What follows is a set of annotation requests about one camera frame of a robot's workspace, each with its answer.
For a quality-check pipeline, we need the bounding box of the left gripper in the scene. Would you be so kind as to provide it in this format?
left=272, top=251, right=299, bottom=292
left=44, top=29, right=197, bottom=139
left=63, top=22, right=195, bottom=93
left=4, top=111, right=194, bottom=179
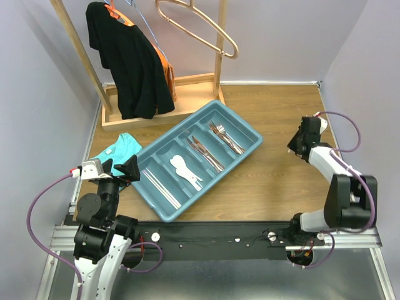
left=97, top=153, right=140, bottom=223

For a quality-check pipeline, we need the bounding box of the large white ceramic spoon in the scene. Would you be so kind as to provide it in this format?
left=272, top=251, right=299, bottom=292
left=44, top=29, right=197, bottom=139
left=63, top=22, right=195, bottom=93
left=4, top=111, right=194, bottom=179
left=169, top=155, right=189, bottom=169

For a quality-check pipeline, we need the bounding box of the small white spoon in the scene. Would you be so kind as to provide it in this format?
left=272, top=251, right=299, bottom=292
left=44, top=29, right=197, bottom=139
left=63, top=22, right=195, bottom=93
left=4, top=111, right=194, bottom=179
left=191, top=181, right=203, bottom=191

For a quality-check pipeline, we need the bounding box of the silver fork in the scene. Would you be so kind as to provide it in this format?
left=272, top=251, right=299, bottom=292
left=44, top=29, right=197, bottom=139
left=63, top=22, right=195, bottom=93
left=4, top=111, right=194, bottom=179
left=216, top=124, right=245, bottom=154

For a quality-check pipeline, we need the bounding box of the silver knife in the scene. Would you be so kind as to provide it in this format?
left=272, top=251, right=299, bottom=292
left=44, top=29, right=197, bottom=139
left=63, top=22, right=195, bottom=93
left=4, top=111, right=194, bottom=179
left=186, top=137, right=222, bottom=173

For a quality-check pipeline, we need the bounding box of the copper knife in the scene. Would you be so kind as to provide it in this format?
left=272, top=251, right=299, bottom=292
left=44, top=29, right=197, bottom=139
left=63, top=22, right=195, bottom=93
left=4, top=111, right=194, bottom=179
left=191, top=136, right=226, bottom=171

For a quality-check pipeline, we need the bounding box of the dark copper fork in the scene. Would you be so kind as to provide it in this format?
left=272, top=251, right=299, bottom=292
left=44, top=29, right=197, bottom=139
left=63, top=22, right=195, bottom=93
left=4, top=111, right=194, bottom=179
left=209, top=123, right=244, bottom=155

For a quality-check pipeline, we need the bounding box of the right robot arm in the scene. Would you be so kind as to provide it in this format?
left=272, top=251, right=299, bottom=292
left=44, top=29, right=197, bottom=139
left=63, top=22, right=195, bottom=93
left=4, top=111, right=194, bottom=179
left=282, top=113, right=378, bottom=245

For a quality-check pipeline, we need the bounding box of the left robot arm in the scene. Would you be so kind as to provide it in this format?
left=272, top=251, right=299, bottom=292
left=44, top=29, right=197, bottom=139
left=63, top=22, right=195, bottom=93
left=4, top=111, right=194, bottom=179
left=70, top=154, right=140, bottom=299

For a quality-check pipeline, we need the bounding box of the teal folded t-shirt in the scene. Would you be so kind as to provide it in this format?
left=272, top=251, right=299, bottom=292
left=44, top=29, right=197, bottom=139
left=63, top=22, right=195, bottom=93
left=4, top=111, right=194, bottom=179
left=90, top=132, right=143, bottom=176

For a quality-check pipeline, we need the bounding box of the blue-grey plastic cutlery tray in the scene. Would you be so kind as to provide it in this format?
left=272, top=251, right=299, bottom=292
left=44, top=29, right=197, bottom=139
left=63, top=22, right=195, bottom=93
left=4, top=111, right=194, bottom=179
left=119, top=101, right=263, bottom=222

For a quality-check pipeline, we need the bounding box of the black t-shirt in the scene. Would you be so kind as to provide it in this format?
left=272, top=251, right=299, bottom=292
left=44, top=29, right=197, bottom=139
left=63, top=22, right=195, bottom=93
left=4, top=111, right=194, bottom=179
left=86, top=2, right=175, bottom=119

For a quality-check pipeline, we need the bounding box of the wooden clothes rack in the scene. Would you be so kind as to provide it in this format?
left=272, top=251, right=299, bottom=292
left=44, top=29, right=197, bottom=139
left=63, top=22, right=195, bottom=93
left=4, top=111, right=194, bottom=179
left=51, top=1, right=224, bottom=132

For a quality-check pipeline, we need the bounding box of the orange garment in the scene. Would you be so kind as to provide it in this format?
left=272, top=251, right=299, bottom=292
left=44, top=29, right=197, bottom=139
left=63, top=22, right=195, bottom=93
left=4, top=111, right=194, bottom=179
left=151, top=43, right=178, bottom=103

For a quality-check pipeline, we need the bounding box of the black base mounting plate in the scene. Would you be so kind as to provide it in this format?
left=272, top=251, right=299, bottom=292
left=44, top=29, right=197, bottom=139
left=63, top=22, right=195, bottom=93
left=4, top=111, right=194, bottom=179
left=120, top=221, right=303, bottom=262

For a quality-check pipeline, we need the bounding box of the orange plastic hanger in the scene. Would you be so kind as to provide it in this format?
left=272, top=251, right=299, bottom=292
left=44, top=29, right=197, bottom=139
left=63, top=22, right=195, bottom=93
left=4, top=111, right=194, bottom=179
left=104, top=0, right=134, bottom=27

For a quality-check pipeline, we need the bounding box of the copper metal hanger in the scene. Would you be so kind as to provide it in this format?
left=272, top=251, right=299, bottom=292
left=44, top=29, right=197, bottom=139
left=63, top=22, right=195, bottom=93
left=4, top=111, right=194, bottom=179
left=155, top=1, right=239, bottom=60

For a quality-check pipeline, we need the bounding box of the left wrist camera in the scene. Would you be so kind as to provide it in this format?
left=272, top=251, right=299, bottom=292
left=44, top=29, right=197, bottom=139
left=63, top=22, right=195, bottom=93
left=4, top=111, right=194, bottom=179
left=69, top=158, right=112, bottom=181

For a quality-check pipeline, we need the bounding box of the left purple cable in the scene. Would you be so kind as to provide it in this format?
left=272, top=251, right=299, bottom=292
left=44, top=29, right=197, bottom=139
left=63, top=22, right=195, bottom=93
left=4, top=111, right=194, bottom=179
left=26, top=170, right=83, bottom=300

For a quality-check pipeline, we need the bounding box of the aluminium frame rail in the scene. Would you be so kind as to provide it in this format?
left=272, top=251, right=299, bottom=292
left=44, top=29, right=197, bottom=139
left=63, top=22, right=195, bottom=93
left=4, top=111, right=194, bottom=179
left=37, top=222, right=396, bottom=299

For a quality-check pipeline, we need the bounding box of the blue wire hanger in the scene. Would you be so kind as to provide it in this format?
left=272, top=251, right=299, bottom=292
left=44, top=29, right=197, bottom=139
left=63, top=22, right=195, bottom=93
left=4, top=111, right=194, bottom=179
left=126, top=0, right=169, bottom=63

